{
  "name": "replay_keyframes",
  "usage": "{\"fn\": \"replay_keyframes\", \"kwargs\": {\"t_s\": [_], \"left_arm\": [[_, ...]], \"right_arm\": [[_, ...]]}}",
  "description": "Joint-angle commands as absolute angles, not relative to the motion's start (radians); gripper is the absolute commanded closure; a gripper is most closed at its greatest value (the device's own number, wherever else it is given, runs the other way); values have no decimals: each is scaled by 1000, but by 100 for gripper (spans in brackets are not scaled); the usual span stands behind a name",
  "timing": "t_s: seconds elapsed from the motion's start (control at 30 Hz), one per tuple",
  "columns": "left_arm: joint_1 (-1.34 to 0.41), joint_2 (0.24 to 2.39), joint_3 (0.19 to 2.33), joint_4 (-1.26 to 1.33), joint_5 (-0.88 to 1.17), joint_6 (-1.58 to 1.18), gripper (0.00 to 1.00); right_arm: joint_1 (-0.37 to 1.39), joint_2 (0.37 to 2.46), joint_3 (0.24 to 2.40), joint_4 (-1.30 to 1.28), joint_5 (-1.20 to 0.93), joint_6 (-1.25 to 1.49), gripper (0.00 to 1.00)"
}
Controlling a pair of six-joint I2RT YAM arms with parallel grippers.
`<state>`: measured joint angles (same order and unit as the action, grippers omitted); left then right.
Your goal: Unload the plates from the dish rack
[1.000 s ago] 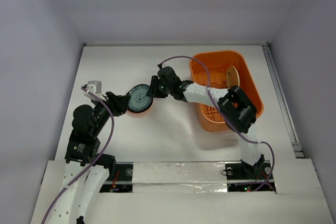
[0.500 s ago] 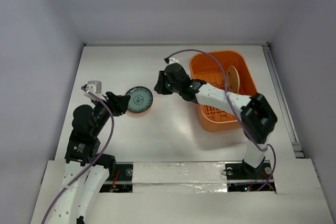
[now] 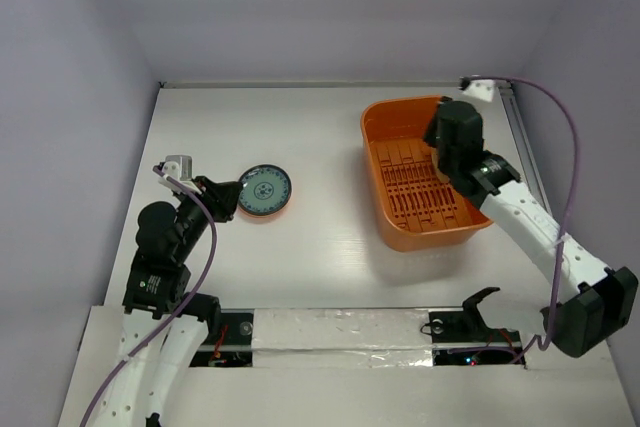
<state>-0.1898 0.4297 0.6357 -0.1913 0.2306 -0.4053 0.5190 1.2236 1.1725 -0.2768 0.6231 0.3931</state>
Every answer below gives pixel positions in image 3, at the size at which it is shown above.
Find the aluminium side rail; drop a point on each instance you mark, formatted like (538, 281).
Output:
(530, 170)

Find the blue floral patterned plate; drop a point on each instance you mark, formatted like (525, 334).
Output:
(266, 190)

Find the orange red plate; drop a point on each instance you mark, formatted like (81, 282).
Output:
(263, 219)

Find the silver foil tape strip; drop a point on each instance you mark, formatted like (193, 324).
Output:
(340, 339)

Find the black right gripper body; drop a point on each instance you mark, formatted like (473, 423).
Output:
(431, 128)

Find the pale green rimmed plate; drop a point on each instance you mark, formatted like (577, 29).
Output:
(435, 160)

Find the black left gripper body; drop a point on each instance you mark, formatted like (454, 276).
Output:
(195, 212)

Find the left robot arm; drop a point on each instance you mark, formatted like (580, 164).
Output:
(164, 321)

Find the orange plastic dish rack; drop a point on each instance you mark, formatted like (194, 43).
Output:
(414, 209)

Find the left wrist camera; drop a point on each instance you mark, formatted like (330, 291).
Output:
(177, 167)

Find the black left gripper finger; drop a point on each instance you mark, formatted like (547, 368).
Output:
(224, 206)
(218, 189)

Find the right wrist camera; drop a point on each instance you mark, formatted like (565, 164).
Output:
(479, 89)

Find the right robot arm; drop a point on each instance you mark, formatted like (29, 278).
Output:
(589, 300)

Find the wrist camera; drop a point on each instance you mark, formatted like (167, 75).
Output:
(479, 89)
(177, 167)

